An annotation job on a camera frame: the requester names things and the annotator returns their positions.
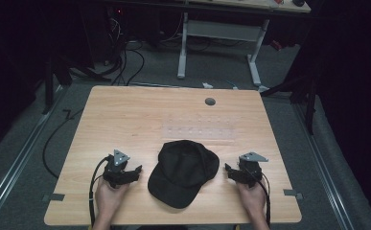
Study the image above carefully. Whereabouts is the black baseball cap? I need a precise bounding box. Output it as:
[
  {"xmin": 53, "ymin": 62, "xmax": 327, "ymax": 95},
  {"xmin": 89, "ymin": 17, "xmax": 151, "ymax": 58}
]
[{"xmin": 147, "ymin": 139, "xmax": 221, "ymax": 210}]

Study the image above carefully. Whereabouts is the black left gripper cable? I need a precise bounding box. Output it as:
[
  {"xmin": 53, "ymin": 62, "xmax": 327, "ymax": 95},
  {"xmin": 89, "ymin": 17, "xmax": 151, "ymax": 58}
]
[{"xmin": 88, "ymin": 155, "xmax": 111, "ymax": 228}]

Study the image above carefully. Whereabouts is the person's left hand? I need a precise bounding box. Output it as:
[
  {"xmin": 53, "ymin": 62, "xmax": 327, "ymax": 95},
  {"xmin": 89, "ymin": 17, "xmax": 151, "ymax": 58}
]
[{"xmin": 94, "ymin": 177, "xmax": 130, "ymax": 222}]

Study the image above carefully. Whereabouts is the red object under desk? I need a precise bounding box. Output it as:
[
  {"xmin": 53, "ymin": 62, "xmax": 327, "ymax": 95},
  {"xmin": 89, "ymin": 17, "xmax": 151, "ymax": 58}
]
[{"xmin": 269, "ymin": 39, "xmax": 284, "ymax": 52}]

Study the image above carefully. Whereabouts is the clear plastic sheet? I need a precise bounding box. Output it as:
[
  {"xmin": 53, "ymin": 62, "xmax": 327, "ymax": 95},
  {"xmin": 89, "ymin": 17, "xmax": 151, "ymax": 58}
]
[{"xmin": 161, "ymin": 116, "xmax": 239, "ymax": 142}]

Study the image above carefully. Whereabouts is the metal floor rail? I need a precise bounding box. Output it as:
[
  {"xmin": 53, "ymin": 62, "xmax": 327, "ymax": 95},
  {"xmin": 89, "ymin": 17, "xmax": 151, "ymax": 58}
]
[
  {"xmin": 0, "ymin": 85, "xmax": 70, "ymax": 226},
  {"xmin": 291, "ymin": 101, "xmax": 358, "ymax": 230}
]

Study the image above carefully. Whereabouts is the white-framed wooden desk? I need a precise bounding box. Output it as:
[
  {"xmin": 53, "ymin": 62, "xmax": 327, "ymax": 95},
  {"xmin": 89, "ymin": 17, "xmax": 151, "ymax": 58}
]
[{"xmin": 176, "ymin": 0, "xmax": 313, "ymax": 94}]

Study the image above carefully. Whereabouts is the black floor cable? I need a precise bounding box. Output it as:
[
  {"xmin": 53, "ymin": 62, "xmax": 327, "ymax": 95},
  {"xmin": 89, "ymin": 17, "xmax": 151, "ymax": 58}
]
[{"xmin": 41, "ymin": 108, "xmax": 85, "ymax": 180}]

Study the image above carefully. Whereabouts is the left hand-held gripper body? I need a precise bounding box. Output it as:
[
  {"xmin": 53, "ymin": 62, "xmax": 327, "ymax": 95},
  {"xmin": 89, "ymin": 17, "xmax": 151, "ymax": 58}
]
[{"xmin": 102, "ymin": 149, "xmax": 131, "ymax": 190}]

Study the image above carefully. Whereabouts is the grey tape piece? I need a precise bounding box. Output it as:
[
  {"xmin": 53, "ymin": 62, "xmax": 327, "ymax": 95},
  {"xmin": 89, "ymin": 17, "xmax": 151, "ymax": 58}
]
[
  {"xmin": 283, "ymin": 188, "xmax": 304, "ymax": 201},
  {"xmin": 41, "ymin": 193, "xmax": 66, "ymax": 203}
]

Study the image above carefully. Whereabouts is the person's right hand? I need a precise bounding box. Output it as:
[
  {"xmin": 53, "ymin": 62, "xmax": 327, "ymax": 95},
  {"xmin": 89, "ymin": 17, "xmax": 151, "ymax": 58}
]
[{"xmin": 236, "ymin": 180, "xmax": 267, "ymax": 222}]

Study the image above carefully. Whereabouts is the black metal stand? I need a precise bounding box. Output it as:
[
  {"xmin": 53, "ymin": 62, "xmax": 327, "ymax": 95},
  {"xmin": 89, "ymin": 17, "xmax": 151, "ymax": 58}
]
[
  {"xmin": 41, "ymin": 52, "xmax": 74, "ymax": 115},
  {"xmin": 259, "ymin": 71, "xmax": 319, "ymax": 136}
]

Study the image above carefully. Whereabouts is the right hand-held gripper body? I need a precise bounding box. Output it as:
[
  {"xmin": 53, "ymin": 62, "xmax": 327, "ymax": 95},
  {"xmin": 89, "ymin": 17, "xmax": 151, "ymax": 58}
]
[{"xmin": 237, "ymin": 151, "xmax": 269, "ymax": 189}]

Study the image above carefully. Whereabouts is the bundle of black cables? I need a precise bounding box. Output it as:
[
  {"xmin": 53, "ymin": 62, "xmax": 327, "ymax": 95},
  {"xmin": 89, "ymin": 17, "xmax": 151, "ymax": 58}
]
[{"xmin": 94, "ymin": 8, "xmax": 147, "ymax": 87}]

